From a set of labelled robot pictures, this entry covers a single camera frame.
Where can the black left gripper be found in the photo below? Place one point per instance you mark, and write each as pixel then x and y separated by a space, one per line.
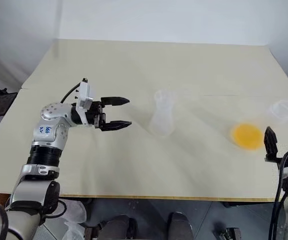
pixel 96 115

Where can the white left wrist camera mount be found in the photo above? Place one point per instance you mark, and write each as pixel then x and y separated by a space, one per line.
pixel 84 95

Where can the white plastic bag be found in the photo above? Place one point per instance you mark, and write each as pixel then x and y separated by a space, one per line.
pixel 73 217

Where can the clear plastic bottle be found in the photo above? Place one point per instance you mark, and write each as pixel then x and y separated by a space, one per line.
pixel 162 117

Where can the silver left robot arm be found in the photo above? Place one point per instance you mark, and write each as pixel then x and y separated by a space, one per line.
pixel 46 140

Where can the dark rounded shape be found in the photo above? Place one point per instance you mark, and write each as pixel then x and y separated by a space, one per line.
pixel 180 226

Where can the cup of orange liquid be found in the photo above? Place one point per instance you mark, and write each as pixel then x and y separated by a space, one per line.
pixel 246 136

